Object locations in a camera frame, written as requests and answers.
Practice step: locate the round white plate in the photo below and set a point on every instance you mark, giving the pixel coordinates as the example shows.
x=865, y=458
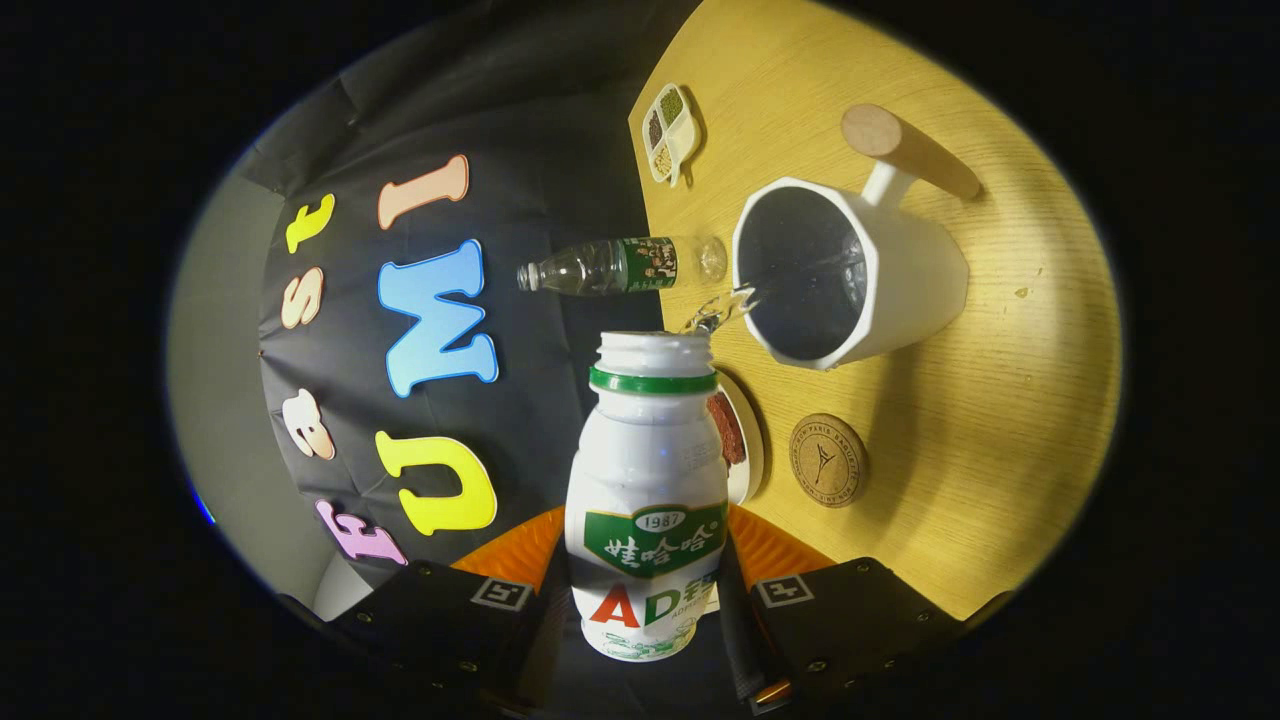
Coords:
x=752, y=440

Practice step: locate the wooden table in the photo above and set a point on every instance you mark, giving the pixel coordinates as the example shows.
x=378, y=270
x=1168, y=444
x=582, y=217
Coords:
x=980, y=420

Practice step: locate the round cork coaster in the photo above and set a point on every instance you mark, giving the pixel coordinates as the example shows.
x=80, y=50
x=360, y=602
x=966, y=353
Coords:
x=827, y=460

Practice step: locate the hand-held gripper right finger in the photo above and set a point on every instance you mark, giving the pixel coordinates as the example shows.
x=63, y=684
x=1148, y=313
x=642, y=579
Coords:
x=860, y=620

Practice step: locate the red sausage slices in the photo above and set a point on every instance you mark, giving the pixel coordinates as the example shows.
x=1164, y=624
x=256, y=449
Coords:
x=728, y=430

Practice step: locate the clear plastic water bottle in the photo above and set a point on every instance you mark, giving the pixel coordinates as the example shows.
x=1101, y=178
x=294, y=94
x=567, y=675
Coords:
x=600, y=268

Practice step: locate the black backdrop cloth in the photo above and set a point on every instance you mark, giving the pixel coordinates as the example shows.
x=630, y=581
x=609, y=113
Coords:
x=540, y=150

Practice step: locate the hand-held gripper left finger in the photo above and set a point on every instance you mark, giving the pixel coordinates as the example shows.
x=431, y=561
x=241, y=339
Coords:
x=440, y=625

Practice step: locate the white juice bottle green label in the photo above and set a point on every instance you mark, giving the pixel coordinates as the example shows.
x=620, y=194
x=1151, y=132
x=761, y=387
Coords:
x=645, y=460

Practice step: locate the cream divided dish with beans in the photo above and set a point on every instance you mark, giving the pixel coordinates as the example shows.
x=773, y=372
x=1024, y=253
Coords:
x=683, y=140

